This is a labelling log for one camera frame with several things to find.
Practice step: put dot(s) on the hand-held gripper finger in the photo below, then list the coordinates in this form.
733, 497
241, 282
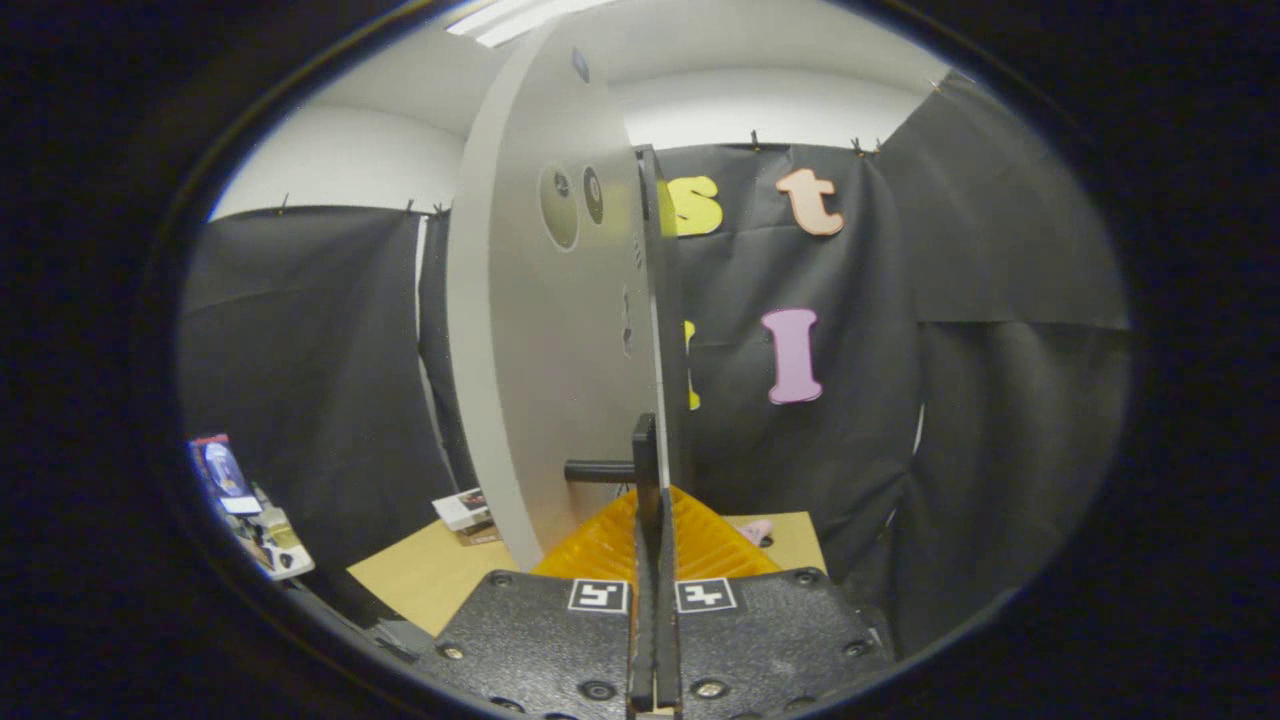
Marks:
643, 620
667, 620

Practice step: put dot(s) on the dark grey shoe cabinet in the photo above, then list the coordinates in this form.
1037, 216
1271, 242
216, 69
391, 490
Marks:
672, 280

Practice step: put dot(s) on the small pink object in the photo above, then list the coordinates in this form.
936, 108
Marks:
756, 531

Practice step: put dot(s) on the brown flat box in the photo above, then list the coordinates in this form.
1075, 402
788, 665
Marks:
482, 536

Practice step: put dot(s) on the white printed box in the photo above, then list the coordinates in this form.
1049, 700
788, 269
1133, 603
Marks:
460, 508

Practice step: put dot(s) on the colourful printed box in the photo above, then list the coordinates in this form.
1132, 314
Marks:
222, 470

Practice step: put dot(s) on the black backdrop cloth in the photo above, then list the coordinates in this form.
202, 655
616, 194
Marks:
1000, 300

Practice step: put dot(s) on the long ceiling light panel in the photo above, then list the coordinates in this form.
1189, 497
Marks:
510, 18

